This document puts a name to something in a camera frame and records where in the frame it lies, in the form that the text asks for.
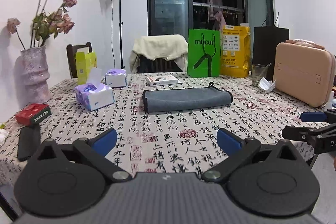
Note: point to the cream cloth on chair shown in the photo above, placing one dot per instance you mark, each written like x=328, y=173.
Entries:
x=160, y=49

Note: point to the yellow paper bag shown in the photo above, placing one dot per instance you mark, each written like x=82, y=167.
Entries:
x=235, y=51

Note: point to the yellow-green open carton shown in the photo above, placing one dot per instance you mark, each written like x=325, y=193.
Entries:
x=85, y=61

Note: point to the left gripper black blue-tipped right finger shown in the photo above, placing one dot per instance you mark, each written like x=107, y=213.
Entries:
x=270, y=180

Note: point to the pink hard case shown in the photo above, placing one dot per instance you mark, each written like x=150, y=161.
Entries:
x=304, y=72

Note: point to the dark chair with cream cloth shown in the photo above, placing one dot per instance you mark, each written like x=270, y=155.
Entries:
x=160, y=58

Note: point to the dark wooden left chair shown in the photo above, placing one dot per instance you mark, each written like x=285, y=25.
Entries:
x=71, y=52

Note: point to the near purple tissue pack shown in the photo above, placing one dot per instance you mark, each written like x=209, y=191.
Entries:
x=94, y=94

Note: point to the crumpled white tissue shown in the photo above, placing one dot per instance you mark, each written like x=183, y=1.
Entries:
x=265, y=85

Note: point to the clear drinking glass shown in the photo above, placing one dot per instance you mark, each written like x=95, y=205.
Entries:
x=258, y=72

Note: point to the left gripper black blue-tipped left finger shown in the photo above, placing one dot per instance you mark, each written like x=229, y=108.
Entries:
x=65, y=179

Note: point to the black flat case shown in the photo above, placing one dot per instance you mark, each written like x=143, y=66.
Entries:
x=29, y=141

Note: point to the dried pink flowers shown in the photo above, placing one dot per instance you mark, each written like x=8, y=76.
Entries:
x=49, y=24

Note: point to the pink textured vase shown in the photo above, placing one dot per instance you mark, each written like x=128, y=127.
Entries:
x=35, y=74

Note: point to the grey folded towel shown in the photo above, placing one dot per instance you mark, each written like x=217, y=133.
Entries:
x=155, y=101

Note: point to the far purple tissue pack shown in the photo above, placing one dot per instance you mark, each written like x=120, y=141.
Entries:
x=116, y=78

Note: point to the black paper bag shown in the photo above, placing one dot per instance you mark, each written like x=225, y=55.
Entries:
x=265, y=41

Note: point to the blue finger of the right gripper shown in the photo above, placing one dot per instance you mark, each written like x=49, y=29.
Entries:
x=313, y=117

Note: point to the purple tissue pack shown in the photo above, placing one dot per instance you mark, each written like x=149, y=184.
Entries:
x=116, y=78
x=94, y=94

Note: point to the green paper shopping bag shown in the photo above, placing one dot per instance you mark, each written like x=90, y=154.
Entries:
x=204, y=51

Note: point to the red and green box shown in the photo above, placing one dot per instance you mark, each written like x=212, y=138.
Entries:
x=33, y=114

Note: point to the white flat box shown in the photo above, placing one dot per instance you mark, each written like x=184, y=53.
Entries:
x=162, y=80

